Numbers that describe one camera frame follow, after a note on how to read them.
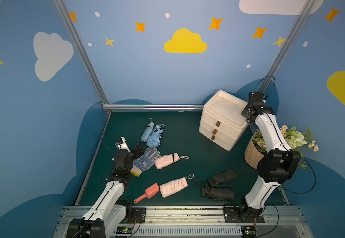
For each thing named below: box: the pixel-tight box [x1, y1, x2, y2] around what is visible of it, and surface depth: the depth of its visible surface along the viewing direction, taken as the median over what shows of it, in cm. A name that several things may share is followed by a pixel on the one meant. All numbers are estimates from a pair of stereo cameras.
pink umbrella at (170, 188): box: [159, 173, 195, 198], surface depth 82 cm
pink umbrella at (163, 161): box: [154, 152, 190, 170], surface depth 93 cm
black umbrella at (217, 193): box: [200, 186, 235, 201], surface depth 80 cm
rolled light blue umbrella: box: [140, 117, 155, 143], surface depth 106 cm
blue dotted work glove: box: [130, 146, 161, 177], surface depth 95 cm
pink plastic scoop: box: [133, 182, 160, 204], surface depth 82 cm
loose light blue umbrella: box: [146, 123, 166, 149], surface depth 101 cm
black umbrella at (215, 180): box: [207, 169, 237, 187], surface depth 86 cm
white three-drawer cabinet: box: [198, 90, 249, 152], surface depth 95 cm
